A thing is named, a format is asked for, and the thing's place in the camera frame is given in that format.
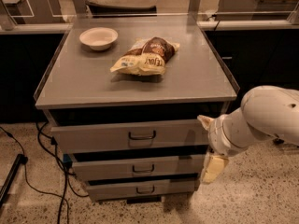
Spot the grey bottom drawer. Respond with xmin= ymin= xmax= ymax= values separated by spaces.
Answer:
xmin=86 ymin=174 xmax=199 ymax=202

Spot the grey top drawer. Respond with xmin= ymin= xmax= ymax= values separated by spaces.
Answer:
xmin=51 ymin=119 xmax=208 ymax=154

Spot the grey drawer cabinet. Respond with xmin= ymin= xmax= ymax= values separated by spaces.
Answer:
xmin=33 ymin=15 xmax=241 ymax=205

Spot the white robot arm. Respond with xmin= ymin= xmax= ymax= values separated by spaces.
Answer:
xmin=197 ymin=86 xmax=299 ymax=184

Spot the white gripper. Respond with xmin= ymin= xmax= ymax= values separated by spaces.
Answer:
xmin=197 ymin=115 xmax=240 ymax=184

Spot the white bowl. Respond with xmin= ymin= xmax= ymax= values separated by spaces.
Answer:
xmin=79 ymin=27 xmax=118 ymax=51

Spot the black floor stand bar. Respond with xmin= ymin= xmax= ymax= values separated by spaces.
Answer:
xmin=0 ymin=154 xmax=28 ymax=208

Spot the grey middle drawer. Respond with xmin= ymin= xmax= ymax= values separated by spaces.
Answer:
xmin=73 ymin=154 xmax=204 ymax=181

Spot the dark curved background base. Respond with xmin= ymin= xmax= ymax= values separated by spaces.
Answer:
xmin=86 ymin=1 xmax=157 ymax=18

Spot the yellow brown snack bag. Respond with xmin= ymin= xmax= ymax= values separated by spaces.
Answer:
xmin=110 ymin=37 xmax=179 ymax=76

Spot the grey drawer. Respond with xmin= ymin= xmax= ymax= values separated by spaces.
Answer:
xmin=73 ymin=154 xmax=204 ymax=181
xmin=51 ymin=119 xmax=208 ymax=154
xmin=86 ymin=174 xmax=199 ymax=202

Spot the black floor cable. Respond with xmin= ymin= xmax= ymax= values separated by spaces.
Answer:
xmin=0 ymin=121 xmax=90 ymax=224

